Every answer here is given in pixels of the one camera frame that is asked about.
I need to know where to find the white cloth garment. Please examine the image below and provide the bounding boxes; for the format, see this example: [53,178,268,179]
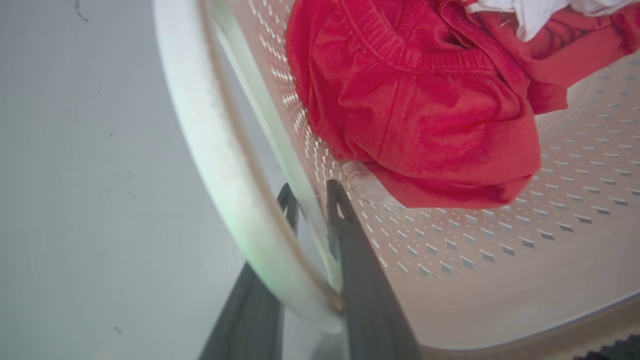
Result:
[466,0,640,42]

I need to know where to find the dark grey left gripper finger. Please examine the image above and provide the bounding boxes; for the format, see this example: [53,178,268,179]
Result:
[326,179,424,360]

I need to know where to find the white perforated plastic laundry basket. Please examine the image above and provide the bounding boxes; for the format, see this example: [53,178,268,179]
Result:
[152,0,640,350]

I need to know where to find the dark textured mat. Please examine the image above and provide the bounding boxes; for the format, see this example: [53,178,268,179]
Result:
[572,334,640,360]

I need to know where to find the red shorts with elastic waistband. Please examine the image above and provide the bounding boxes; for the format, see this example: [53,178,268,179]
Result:
[285,0,640,210]

